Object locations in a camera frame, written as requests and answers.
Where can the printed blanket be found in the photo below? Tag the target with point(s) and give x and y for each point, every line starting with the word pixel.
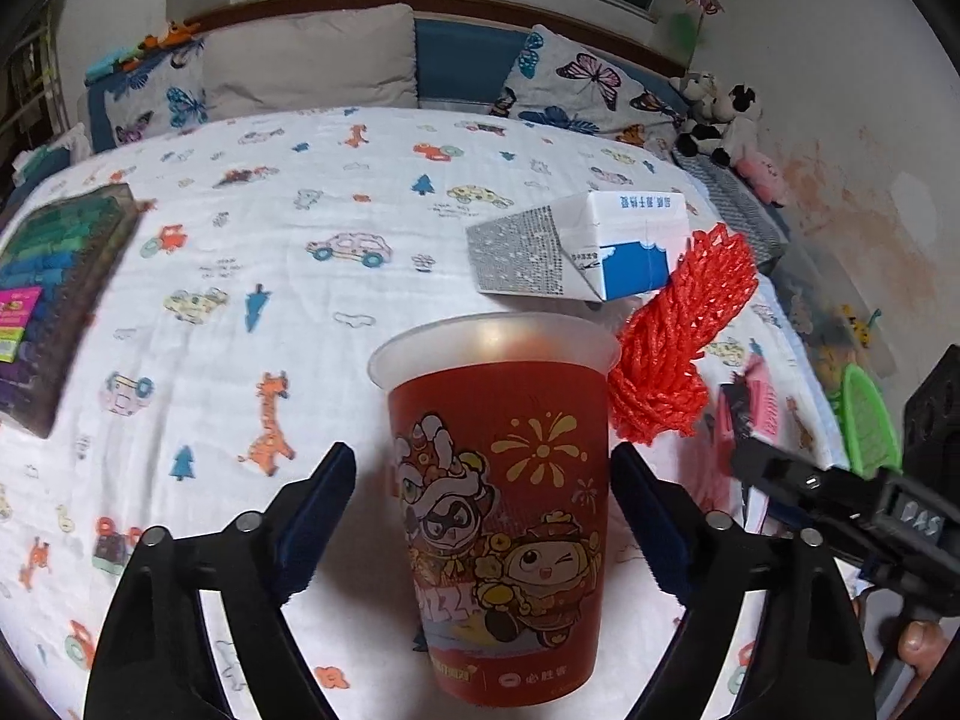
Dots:
pixel 300 240

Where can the large cow plush toy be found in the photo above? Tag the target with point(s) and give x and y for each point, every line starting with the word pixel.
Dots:
pixel 731 124

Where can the large butterfly pillow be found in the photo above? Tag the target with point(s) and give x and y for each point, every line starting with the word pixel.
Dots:
pixel 585 82

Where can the red cartoon plastic cup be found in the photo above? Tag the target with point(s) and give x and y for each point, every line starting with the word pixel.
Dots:
pixel 495 502

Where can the person's right hand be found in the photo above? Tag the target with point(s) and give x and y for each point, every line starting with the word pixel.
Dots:
pixel 919 641

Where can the blue padded headboard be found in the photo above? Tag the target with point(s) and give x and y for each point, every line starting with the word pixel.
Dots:
pixel 465 60

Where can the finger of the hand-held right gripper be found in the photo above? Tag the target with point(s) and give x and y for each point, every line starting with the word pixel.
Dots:
pixel 802 517
pixel 795 476

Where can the beige pillow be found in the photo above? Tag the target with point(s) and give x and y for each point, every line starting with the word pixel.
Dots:
pixel 307 60

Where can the yellow toy vehicle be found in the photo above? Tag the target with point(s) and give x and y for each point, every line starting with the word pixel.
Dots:
pixel 859 326

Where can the small cow plush toy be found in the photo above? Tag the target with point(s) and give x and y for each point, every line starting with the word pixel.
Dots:
pixel 694 94

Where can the orange plush toy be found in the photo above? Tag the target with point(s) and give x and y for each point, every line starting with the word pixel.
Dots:
pixel 172 34

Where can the teal toy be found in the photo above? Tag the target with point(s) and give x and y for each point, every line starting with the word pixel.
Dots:
pixel 116 64

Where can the clear plastic storage bin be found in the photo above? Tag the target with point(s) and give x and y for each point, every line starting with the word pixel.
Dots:
pixel 810 292

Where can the green plastic basket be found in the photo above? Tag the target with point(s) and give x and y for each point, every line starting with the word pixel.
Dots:
pixel 870 420

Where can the clothes rack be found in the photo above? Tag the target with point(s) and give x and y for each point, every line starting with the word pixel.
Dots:
pixel 30 67

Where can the marker set box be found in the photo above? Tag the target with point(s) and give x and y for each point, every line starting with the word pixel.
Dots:
pixel 60 277

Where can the patterned black white box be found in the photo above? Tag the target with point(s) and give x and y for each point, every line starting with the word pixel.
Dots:
pixel 735 202

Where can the red foam fruit net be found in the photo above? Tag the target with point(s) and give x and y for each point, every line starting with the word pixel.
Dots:
pixel 675 330

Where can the small butterfly pillow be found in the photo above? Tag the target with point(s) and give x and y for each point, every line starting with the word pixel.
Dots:
pixel 165 97

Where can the white blue milk carton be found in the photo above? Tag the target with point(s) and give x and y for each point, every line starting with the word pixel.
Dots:
pixel 600 240

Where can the pink plush toy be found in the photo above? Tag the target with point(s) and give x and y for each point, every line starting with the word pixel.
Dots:
pixel 761 176

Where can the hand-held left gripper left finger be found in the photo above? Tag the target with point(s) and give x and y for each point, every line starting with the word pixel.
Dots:
pixel 319 517

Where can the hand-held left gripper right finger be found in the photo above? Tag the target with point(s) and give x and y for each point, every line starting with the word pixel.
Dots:
pixel 652 525

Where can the pink paper packet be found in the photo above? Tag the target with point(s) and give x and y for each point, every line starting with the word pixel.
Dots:
pixel 769 405

